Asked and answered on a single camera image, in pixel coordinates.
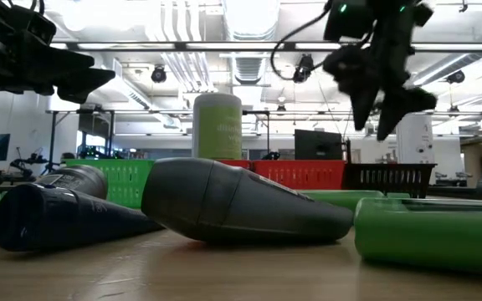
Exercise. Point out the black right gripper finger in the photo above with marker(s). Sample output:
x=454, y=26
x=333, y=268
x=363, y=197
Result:
x=364, y=104
x=404, y=102

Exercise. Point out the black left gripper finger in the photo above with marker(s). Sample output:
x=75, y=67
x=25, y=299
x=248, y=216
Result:
x=57, y=62
x=84, y=85

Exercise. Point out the navy blue toiletry tube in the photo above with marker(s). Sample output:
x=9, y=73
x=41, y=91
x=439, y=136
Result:
x=48, y=217

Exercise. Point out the black background robot arm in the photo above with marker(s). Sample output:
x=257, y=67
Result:
x=27, y=161

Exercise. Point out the white round column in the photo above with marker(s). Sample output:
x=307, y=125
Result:
x=414, y=138

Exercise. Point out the black hanging screen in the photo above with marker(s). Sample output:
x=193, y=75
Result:
x=94, y=125

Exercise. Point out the black computer monitor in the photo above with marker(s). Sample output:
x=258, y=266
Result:
x=318, y=145

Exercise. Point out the black plastic basket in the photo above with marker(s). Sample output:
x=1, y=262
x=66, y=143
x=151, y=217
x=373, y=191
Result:
x=391, y=167

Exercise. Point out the red plastic basket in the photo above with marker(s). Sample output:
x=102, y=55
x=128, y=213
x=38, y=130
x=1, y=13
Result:
x=237, y=164
x=304, y=165

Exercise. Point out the green plastic basket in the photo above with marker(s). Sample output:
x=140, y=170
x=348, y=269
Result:
x=128, y=164

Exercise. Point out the small black background device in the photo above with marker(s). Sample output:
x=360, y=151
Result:
x=271, y=156

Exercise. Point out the white green wipes canister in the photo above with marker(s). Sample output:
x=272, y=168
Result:
x=218, y=125

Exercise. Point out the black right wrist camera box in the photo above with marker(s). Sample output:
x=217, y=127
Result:
x=345, y=23

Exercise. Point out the black hanging camera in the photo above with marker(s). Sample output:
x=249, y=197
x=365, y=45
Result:
x=456, y=76
x=304, y=69
x=158, y=74

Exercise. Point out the silver ceiling air duct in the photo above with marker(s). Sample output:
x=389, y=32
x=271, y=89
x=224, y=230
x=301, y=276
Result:
x=251, y=18

